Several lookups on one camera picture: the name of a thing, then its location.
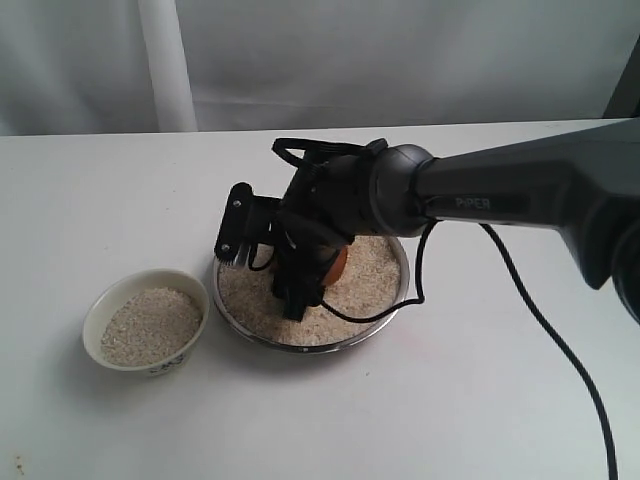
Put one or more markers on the white ceramic rice bowl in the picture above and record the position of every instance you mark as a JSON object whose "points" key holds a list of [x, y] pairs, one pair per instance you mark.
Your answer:
{"points": [[147, 323]]}

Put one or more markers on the white vertical pole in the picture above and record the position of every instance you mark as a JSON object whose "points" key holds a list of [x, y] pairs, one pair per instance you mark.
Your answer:
{"points": [[167, 66]]}

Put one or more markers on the brown wooden cup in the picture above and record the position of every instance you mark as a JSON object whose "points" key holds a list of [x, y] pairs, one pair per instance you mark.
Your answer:
{"points": [[336, 267]]}

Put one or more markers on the white backdrop sheet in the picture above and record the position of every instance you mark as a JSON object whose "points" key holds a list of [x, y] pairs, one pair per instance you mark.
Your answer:
{"points": [[80, 67]]}

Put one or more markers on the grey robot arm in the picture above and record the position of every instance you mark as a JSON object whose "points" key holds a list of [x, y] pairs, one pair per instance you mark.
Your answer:
{"points": [[584, 185]]}

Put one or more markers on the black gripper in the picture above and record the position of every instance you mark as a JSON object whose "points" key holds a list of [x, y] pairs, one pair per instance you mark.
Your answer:
{"points": [[328, 203]]}

